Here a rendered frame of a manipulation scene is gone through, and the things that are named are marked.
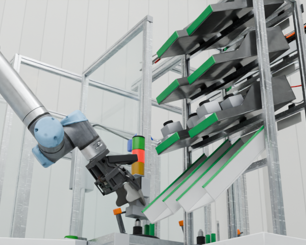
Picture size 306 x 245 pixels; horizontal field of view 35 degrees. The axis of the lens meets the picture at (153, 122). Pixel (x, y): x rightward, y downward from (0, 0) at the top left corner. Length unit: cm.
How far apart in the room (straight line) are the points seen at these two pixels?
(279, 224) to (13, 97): 77
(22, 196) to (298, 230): 298
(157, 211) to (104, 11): 424
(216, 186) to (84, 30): 428
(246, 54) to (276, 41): 13
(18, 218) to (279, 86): 157
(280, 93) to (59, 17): 423
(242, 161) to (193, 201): 16
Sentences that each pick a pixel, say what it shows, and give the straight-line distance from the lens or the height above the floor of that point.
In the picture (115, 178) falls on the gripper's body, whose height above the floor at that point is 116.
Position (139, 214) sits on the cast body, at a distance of 152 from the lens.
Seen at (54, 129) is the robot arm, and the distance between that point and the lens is 132.
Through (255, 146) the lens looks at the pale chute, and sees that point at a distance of 120.
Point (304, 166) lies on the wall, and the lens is 504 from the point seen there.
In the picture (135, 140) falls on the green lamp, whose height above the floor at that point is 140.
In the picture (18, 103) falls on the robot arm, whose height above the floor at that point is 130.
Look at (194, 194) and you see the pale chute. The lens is 122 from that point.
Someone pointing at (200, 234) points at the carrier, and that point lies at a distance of 168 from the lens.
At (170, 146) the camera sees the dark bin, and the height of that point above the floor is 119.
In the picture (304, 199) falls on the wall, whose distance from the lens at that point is 493.
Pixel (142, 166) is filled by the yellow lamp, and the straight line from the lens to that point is 180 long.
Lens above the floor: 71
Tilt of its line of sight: 24 degrees up
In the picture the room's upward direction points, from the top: 1 degrees clockwise
